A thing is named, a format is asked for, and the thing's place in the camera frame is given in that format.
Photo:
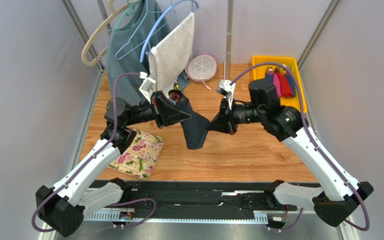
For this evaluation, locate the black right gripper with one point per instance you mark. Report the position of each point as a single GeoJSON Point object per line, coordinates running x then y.
{"type": "Point", "coordinates": [229, 117]}

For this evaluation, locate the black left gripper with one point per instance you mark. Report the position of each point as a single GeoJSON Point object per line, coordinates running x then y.
{"type": "Point", "coordinates": [165, 112]}

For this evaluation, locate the iridescent purple spoon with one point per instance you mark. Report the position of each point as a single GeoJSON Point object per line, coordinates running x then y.
{"type": "Point", "coordinates": [175, 94]}

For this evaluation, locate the black paper napkin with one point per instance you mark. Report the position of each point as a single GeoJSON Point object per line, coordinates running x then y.
{"type": "Point", "coordinates": [195, 129]}

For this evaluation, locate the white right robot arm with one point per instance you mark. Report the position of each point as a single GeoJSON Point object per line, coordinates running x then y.
{"type": "Point", "coordinates": [339, 194]}

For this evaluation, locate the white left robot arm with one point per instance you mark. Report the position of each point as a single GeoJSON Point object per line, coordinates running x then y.
{"type": "Point", "coordinates": [63, 207]}

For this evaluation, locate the navy rolled napkin left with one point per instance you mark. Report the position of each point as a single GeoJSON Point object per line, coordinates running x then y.
{"type": "Point", "coordinates": [269, 76]}

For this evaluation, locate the navy rolled napkin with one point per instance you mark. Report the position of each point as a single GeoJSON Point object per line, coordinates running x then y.
{"type": "Point", "coordinates": [291, 83]}
{"type": "Point", "coordinates": [269, 76]}

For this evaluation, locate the pink rolled napkin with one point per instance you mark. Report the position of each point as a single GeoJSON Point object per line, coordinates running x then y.
{"type": "Point", "coordinates": [277, 84]}

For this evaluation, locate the red rolled napkin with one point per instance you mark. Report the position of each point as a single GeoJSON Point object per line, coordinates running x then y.
{"type": "Point", "coordinates": [285, 89]}

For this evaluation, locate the navy rolled napkin right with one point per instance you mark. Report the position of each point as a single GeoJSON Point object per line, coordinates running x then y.
{"type": "Point", "coordinates": [291, 83]}

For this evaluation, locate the white hanging towel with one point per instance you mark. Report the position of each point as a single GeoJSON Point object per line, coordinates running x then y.
{"type": "Point", "coordinates": [170, 57]}

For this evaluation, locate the floral placemat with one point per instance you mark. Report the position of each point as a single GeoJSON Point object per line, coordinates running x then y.
{"type": "Point", "coordinates": [140, 158]}

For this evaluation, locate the pink white mesh basket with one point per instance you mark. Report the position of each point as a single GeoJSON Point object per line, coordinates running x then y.
{"type": "Point", "coordinates": [201, 69]}

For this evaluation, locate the yellow plastic bin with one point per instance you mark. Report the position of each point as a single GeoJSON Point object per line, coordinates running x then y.
{"type": "Point", "coordinates": [262, 73]}

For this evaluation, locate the teal hanging shirt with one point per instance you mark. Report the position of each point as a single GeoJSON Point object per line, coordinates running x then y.
{"type": "Point", "coordinates": [124, 50]}

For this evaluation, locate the gold spoon in bin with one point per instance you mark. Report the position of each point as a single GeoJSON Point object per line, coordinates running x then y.
{"type": "Point", "coordinates": [283, 70]}

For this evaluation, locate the teal clothes hanger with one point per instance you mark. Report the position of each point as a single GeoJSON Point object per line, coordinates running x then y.
{"type": "Point", "coordinates": [132, 8]}

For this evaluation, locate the beige clothes hanger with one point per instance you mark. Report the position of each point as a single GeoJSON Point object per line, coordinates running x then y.
{"type": "Point", "coordinates": [99, 22]}

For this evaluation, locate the metal rack pole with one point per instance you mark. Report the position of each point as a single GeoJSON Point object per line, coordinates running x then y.
{"type": "Point", "coordinates": [228, 44]}

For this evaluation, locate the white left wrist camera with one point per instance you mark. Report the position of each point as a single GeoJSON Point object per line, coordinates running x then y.
{"type": "Point", "coordinates": [147, 85]}

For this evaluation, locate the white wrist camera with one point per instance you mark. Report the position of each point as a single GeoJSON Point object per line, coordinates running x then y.
{"type": "Point", "coordinates": [227, 89]}
{"type": "Point", "coordinates": [147, 85]}

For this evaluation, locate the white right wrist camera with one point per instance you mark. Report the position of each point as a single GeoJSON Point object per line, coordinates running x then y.
{"type": "Point", "coordinates": [227, 89]}

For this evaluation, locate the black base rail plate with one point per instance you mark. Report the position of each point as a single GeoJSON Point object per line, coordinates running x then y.
{"type": "Point", "coordinates": [200, 200]}

